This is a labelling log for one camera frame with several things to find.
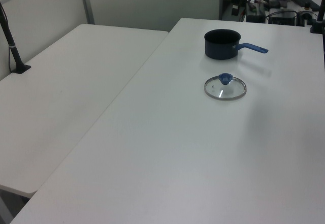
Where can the black camera stand pole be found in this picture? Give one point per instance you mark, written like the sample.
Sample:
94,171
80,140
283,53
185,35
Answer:
15,56

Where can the glass lid with blue knob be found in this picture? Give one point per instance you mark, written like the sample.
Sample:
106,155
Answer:
224,78

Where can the white side table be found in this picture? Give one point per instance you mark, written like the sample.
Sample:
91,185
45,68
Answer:
63,94

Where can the black electronics case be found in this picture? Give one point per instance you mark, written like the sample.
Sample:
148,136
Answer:
283,18

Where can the black box with green light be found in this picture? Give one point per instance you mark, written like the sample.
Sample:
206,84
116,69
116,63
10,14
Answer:
255,15

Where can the grey partition frame post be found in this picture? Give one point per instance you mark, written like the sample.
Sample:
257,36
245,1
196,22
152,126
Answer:
86,3

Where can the black upright speaker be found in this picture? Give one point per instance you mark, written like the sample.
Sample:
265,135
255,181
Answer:
236,0

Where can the black clamped pole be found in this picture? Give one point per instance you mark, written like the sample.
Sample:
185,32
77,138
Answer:
317,26

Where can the dark blue saucepan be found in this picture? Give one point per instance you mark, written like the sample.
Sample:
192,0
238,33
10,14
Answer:
221,50

